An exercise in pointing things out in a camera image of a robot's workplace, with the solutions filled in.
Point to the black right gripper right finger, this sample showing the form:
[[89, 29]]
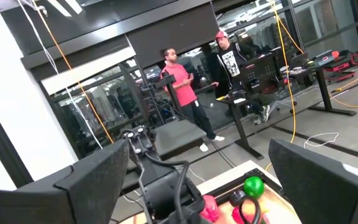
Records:
[[322, 193]]

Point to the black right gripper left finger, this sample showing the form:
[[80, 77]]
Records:
[[73, 199]]

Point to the green round fruit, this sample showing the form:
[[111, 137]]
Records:
[[254, 186]]

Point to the round dark eggplant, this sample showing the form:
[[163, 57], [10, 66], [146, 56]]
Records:
[[237, 198]]

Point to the red round fruit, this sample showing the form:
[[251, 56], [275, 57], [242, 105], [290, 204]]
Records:
[[236, 216]]

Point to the red bell pepper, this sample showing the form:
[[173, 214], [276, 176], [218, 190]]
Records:
[[210, 210]]

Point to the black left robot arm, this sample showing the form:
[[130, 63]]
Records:
[[163, 193]]

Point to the black standing desk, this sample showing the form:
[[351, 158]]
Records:
[[322, 87]]

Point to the gray side desk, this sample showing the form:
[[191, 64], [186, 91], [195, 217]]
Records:
[[176, 137]]

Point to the white window blind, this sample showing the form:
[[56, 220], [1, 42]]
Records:
[[85, 70]]

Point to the black perforated panel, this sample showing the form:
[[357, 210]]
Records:
[[259, 73]]

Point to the black tripod stand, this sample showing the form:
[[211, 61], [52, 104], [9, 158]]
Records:
[[163, 81]]

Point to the person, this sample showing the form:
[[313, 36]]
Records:
[[232, 62], [182, 84]]

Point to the dark window blind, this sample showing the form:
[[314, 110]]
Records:
[[172, 34]]

